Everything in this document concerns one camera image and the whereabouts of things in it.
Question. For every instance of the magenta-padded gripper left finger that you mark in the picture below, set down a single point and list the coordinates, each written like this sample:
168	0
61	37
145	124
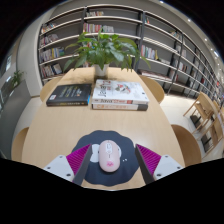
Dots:
60	166

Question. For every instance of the group of ceiling lights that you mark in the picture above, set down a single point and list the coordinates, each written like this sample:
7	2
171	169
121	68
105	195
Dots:
216	53

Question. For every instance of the group of slatted wooden chairs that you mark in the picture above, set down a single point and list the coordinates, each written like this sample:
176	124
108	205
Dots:
206	116

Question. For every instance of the pink white computer mouse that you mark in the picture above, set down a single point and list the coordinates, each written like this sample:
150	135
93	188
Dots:
109	155

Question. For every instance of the large white illustrated book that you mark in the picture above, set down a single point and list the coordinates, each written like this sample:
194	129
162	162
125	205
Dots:
120	90

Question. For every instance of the grey bookshelf unit with books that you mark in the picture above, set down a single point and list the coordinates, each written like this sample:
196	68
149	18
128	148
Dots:
160	46

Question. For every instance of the white book with red lettering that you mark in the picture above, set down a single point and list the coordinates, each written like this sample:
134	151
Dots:
116	106

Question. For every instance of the black hardcover book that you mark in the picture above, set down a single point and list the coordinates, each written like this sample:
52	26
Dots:
69	94

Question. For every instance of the green potted plant, white pot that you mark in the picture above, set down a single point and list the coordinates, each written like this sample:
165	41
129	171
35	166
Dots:
103	50

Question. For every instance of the dark cartoon-print mouse pad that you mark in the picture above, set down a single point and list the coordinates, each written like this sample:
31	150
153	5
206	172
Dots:
128	168

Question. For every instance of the small green plant on counter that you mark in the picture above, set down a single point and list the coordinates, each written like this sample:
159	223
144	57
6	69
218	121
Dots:
16	78

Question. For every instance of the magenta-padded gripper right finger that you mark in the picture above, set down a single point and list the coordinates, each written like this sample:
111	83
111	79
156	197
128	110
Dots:
165	166

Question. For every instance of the round-backed wooden chair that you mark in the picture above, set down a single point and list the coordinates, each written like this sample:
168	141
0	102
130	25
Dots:
19	146
155	87
186	146
48	90

